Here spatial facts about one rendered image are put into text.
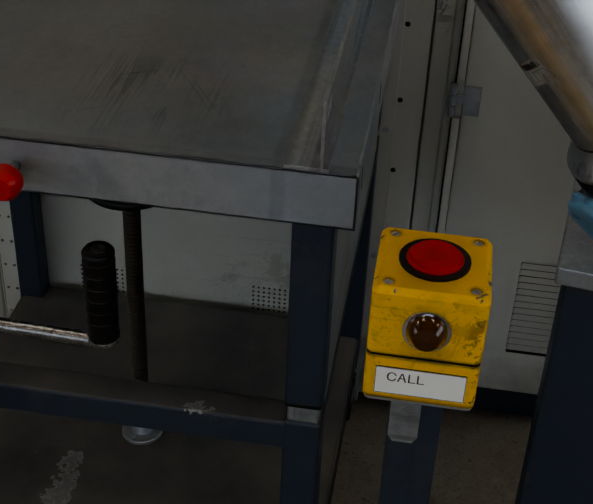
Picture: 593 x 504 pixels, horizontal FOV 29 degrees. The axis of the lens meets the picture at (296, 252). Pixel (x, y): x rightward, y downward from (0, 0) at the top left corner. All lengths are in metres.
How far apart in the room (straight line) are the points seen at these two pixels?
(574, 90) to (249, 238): 1.07
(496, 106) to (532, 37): 0.84
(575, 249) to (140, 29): 0.51
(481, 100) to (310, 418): 0.66
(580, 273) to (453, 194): 0.70
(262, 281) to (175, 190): 0.90
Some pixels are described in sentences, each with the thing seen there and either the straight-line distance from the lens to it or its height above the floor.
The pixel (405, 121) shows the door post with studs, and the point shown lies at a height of 0.55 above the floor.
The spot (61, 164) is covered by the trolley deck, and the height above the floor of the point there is 0.82.
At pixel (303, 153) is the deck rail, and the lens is 1.01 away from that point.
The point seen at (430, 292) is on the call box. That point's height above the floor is 0.90.
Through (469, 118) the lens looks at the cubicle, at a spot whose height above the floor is 0.57.
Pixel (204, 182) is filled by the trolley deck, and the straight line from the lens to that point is 1.02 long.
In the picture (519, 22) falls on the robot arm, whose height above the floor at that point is 1.03.
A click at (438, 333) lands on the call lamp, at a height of 0.88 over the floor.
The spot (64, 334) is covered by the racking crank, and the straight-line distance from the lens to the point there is 1.12.
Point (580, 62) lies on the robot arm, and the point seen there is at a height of 1.00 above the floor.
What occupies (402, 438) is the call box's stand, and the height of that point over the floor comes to 0.75.
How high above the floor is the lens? 1.35
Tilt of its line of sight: 35 degrees down
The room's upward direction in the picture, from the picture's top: 3 degrees clockwise
